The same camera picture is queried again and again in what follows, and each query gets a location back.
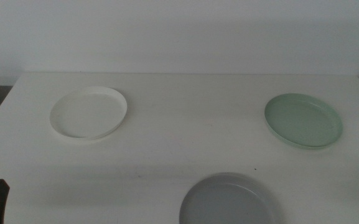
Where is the white shallow bowl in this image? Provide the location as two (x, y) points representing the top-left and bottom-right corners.
(49, 86), (128, 141)

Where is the grey shallow bowl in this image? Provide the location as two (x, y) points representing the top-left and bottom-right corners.
(179, 172), (276, 224)

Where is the pale green shallow bowl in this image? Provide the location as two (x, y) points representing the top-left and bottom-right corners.
(264, 93), (344, 150)

